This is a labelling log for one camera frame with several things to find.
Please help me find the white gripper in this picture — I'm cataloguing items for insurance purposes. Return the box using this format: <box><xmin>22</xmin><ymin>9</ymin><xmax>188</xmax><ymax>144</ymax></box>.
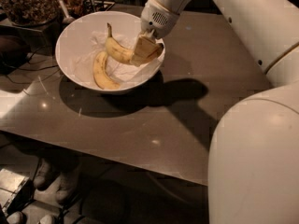
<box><xmin>130</xmin><ymin>0</ymin><xmax>179</xmax><ymax>66</ymax></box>

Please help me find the yellow banana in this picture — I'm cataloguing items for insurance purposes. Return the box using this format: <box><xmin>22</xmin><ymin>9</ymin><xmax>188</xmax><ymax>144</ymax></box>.
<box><xmin>93</xmin><ymin>51</ymin><xmax>120</xmax><ymax>90</ymax></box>
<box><xmin>104</xmin><ymin>22</ymin><xmax>164</xmax><ymax>65</ymax></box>

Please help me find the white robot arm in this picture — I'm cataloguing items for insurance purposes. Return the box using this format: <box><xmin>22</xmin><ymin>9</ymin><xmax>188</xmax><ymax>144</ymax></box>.
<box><xmin>141</xmin><ymin>0</ymin><xmax>299</xmax><ymax>224</ymax></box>

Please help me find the white bowl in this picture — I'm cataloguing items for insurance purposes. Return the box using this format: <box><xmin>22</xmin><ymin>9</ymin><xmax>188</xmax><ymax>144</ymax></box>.
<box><xmin>55</xmin><ymin>11</ymin><xmax>165</xmax><ymax>94</ymax></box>

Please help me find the white paper towel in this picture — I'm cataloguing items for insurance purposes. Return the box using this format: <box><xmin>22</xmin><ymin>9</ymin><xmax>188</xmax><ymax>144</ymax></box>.
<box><xmin>71</xmin><ymin>32</ymin><xmax>164</xmax><ymax>90</ymax></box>

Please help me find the white spoon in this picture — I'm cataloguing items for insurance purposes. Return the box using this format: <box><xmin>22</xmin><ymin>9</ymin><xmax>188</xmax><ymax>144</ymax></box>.
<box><xmin>57</xmin><ymin>0</ymin><xmax>75</xmax><ymax>24</ymax></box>

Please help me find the white shoe right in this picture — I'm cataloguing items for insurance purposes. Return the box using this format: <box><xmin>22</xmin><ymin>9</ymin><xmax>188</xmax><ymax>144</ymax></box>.
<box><xmin>55</xmin><ymin>169</ymin><xmax>79</xmax><ymax>205</ymax></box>

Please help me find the white shoe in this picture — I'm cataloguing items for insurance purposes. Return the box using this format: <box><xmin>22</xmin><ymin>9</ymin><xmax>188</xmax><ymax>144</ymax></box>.
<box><xmin>33</xmin><ymin>159</ymin><xmax>57</xmax><ymax>190</ymax></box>
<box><xmin>55</xmin><ymin>169</ymin><xmax>79</xmax><ymax>205</ymax></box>

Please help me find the white shoe left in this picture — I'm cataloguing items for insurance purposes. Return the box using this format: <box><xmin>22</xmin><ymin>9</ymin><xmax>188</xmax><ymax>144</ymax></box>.
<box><xmin>33</xmin><ymin>159</ymin><xmax>57</xmax><ymax>190</ymax></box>

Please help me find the metal box on floor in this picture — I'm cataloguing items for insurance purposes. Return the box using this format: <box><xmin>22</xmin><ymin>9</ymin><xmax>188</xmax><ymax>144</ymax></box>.
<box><xmin>0</xmin><ymin>168</ymin><xmax>32</xmax><ymax>216</ymax></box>

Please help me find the black cable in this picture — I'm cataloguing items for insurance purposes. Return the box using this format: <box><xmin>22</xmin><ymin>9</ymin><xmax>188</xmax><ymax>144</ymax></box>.
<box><xmin>0</xmin><ymin>45</ymin><xmax>60</xmax><ymax>86</ymax></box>

